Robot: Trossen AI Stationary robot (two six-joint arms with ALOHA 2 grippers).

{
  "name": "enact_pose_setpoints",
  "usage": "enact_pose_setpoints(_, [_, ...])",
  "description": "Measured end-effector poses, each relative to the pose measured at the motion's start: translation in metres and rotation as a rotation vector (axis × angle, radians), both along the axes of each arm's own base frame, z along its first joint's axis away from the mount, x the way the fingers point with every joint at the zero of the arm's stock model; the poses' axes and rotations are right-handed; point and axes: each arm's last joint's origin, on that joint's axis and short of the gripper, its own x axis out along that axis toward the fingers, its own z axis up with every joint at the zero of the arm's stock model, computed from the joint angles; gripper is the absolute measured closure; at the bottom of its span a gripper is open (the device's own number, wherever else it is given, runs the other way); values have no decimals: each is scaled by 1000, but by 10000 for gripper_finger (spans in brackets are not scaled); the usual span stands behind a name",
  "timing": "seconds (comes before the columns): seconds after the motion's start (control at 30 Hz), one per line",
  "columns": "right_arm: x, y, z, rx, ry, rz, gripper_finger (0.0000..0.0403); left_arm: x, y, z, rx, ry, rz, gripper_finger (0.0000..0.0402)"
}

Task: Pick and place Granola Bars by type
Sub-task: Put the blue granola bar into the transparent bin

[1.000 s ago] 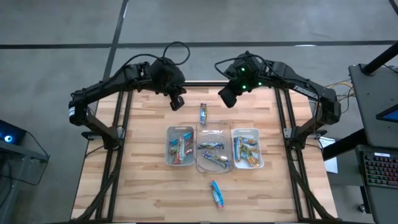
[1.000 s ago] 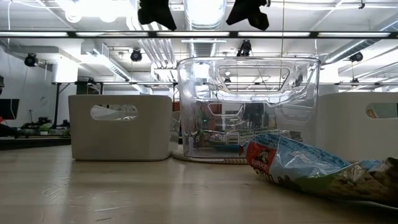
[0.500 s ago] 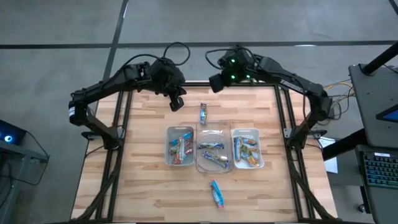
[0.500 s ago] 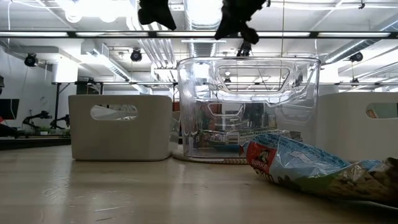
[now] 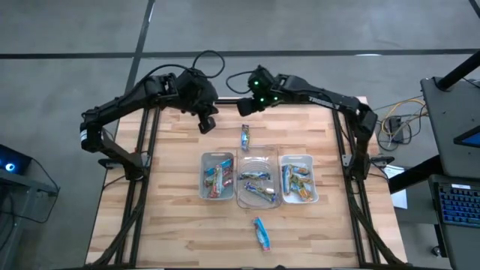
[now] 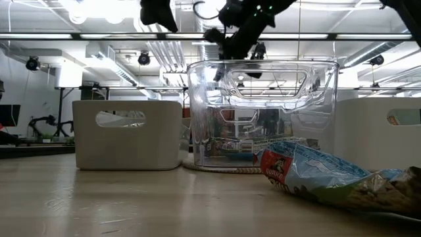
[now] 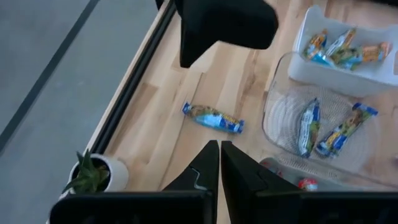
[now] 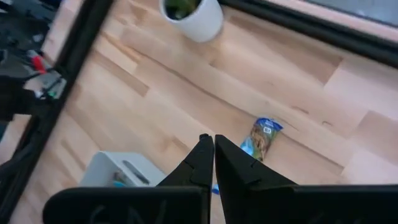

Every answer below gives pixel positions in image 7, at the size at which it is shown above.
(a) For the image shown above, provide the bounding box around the small plant in white pot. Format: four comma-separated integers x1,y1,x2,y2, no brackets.
58,148,130,200

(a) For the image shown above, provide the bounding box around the blue bar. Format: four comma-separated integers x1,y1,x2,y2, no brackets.
260,159,282,175

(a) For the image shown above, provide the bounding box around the white plastic bin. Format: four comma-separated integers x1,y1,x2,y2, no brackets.
287,4,398,98

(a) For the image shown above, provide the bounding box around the light grey plastic bin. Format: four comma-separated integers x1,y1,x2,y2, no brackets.
259,156,398,192

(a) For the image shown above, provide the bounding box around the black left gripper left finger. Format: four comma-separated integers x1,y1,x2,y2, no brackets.
49,140,220,224

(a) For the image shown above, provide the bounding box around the red-ended Quaker granola bar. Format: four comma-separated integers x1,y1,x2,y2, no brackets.
297,177,319,192

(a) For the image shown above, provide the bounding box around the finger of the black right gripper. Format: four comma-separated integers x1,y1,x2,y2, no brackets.
173,0,280,68

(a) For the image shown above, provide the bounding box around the clear plastic bin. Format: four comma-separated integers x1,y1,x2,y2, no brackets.
261,51,398,190

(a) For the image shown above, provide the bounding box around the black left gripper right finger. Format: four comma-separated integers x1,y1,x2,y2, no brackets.
221,141,398,224

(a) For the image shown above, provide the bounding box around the black frame rail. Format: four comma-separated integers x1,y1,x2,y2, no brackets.
88,0,178,155

